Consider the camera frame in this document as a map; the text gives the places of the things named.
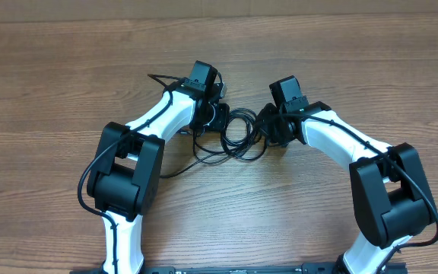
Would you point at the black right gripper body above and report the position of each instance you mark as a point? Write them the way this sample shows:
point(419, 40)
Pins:
point(269, 127)

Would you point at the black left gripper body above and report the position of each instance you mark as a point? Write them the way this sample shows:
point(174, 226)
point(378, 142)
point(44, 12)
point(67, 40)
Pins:
point(219, 117)

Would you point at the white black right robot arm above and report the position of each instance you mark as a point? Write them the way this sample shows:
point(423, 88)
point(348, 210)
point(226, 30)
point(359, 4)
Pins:
point(393, 204)

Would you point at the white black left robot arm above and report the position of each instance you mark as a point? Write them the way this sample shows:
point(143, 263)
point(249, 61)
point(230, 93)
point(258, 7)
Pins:
point(120, 183)

